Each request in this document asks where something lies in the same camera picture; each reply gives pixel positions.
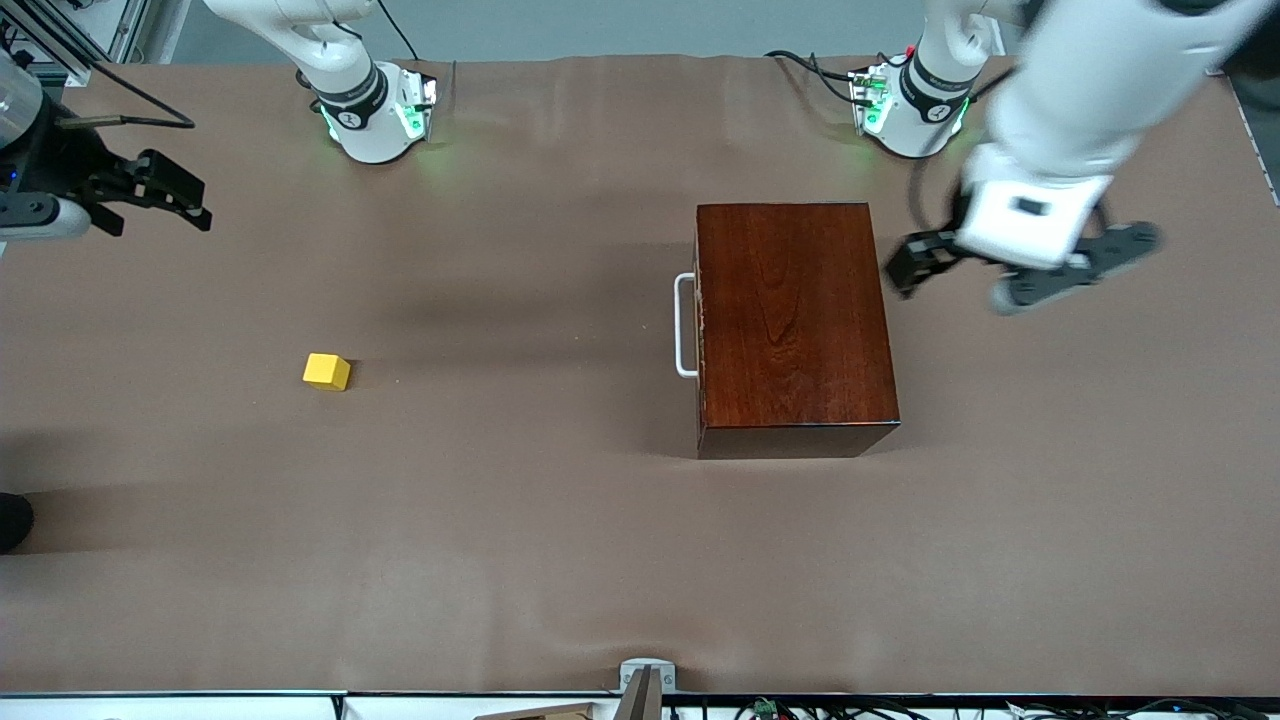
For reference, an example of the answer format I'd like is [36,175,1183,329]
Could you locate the aluminium frame profile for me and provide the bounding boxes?
[0,0,151,86]

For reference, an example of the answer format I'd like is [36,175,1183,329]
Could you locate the black right arm base cable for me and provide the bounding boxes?
[375,0,419,63]

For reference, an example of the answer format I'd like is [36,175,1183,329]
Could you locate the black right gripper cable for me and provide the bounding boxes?
[0,25,196,131]

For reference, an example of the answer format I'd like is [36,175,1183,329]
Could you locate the grey metal table clamp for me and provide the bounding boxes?
[619,658,677,720]

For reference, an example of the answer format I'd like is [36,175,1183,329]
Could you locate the dark wooden drawer cabinet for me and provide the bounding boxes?
[697,202,901,460]

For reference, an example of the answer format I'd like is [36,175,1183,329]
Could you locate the black round object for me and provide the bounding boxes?
[0,493,35,554]

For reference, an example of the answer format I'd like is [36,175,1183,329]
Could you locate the white metal drawer handle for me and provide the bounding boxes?
[674,272,700,379]

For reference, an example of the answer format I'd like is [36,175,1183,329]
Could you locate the brown cardboard piece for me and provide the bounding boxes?
[473,703,601,720]

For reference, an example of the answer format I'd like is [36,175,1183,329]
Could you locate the yellow wooden block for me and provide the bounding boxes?
[303,353,352,392]

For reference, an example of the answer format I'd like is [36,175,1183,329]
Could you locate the brown table cover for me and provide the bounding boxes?
[0,55,1280,696]

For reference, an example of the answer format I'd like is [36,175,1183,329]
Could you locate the wooden drawer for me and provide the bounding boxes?
[693,204,705,458]

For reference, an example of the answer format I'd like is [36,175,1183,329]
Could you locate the black left arm base cables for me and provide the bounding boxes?
[765,48,866,106]

